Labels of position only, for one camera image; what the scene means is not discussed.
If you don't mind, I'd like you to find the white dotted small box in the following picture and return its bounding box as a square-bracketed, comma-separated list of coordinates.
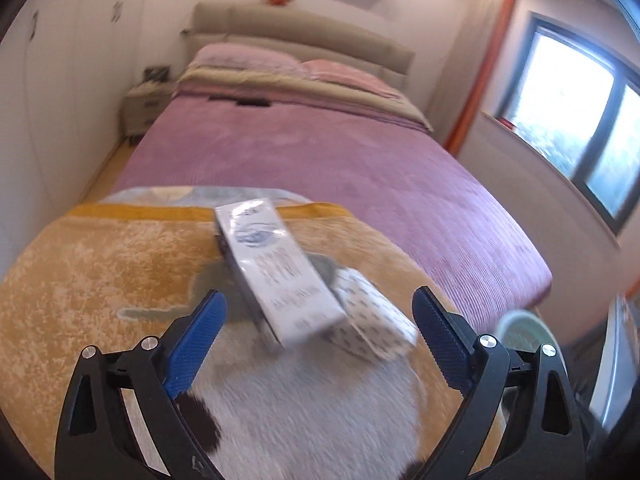
[329, 268, 418, 362]

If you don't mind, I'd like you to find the green plastic laundry basket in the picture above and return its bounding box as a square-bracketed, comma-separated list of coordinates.
[491, 310, 567, 370]

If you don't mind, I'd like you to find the panda pattern round rug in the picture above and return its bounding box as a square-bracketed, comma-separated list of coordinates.
[1, 204, 461, 479]

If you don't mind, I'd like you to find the grey bedside table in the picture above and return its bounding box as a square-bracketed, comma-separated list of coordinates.
[122, 81, 176, 138]

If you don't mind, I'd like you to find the bed with purple cover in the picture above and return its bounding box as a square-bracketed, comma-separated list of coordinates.
[112, 41, 554, 331]

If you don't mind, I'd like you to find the dark framed window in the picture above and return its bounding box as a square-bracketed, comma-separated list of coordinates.
[496, 15, 639, 234]

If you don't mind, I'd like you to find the folded beige blanket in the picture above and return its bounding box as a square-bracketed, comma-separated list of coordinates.
[175, 66, 432, 133]

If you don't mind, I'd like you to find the white built-in wardrobe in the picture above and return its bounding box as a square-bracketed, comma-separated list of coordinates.
[1, 0, 144, 270]

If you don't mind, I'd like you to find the left pink pillow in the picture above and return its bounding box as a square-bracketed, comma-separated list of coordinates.
[189, 42, 308, 77]

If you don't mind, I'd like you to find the pink pillow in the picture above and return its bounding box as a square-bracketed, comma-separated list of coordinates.
[189, 42, 308, 77]
[302, 58, 400, 99]

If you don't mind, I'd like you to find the right pink pillow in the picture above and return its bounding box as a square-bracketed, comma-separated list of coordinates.
[302, 58, 400, 99]

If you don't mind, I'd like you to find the beige orange curtain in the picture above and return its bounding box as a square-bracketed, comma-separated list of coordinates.
[426, 0, 516, 156]

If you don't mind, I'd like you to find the beige padded headboard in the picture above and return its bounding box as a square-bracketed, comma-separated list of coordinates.
[181, 2, 414, 91]

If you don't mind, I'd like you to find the small picture frame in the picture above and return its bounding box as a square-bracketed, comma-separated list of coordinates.
[142, 65, 170, 84]

